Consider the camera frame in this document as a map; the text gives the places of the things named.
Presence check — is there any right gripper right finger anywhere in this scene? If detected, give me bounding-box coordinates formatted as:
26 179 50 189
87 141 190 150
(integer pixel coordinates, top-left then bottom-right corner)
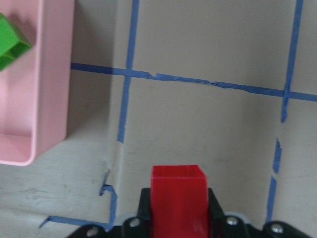
208 188 307 238

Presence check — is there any green toy block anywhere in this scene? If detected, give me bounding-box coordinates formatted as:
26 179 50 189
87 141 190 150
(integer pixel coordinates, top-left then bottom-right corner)
0 13 32 71

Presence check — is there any red toy block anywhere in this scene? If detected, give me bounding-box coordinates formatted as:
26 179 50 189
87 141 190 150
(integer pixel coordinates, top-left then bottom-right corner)
151 165 209 238

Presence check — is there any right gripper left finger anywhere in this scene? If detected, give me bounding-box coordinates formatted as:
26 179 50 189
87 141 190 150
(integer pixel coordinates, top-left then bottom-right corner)
68 188 152 238

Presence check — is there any pink plastic box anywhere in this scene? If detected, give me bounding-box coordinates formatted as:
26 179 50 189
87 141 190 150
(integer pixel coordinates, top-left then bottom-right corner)
0 0 75 166

